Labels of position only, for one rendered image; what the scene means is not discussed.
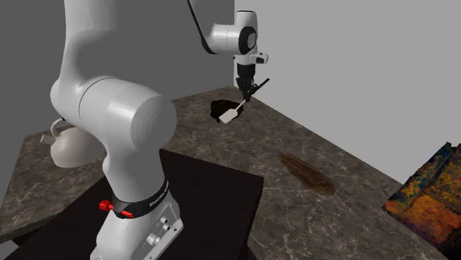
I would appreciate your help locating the brown oblong wooden piece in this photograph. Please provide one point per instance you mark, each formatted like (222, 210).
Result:
(308, 174)

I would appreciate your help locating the black bowl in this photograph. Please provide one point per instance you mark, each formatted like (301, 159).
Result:
(219, 108)

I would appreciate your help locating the dark robot stand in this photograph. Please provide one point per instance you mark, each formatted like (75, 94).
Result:
(212, 201)

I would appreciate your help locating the white teapot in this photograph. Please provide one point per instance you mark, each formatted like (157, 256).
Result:
(72, 151)

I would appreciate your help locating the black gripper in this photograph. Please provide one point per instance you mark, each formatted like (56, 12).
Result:
(245, 74)

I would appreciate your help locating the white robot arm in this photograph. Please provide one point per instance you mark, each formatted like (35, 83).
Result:
(119, 118)

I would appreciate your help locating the multicoloured patterned box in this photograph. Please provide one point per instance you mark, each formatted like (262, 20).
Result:
(428, 198)

